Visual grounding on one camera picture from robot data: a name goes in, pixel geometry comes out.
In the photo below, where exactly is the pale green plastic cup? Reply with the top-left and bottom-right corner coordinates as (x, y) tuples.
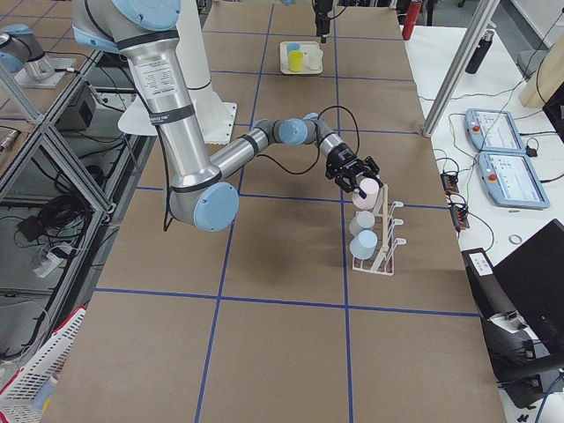
(308, 48), (323, 72)

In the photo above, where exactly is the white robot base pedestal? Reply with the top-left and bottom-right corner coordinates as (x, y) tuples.
(115, 1), (237, 146)

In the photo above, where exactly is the white perforated basket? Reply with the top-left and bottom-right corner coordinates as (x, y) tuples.
(1, 306), (86, 422)

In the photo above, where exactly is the black water bottle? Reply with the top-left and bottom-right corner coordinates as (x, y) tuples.
(464, 29), (495, 75)

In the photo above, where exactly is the white wire cup rack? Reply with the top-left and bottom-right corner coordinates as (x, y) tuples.
(352, 184), (406, 276)

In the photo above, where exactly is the wooden board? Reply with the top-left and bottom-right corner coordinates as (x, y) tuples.
(518, 36), (564, 108)

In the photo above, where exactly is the teach pendant tablet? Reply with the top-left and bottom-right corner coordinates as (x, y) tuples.
(464, 108), (525, 152)
(477, 151), (551, 210)

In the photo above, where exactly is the cream plastic serving tray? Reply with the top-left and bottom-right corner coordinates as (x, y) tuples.
(279, 41), (323, 75)

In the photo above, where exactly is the pink plastic cup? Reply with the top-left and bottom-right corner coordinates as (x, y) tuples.
(352, 178), (380, 210)

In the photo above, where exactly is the red cylindrical bottle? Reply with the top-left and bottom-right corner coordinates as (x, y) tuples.
(402, 0), (423, 41)

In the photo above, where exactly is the yellow plastic cup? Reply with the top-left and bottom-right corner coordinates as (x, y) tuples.
(287, 50), (304, 73)

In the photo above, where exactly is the black laptop computer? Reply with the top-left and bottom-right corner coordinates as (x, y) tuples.
(493, 219), (563, 353)

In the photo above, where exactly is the grey plastic cup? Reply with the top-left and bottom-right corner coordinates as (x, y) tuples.
(349, 211), (375, 236)

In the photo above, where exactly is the upper teach pendant tablet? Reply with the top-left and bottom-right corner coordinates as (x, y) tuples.
(464, 108), (525, 152)

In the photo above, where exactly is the aluminium frame pillar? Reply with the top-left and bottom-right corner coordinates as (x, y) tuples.
(421, 0), (501, 137)

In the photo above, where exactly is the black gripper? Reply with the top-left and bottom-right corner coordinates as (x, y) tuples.
(312, 0), (334, 43)
(325, 148), (382, 198)

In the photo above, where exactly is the light blue plastic cup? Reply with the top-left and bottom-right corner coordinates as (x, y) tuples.
(349, 229), (378, 260)

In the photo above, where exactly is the lower teach pendant tablet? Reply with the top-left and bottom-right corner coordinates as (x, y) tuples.
(477, 151), (551, 210)

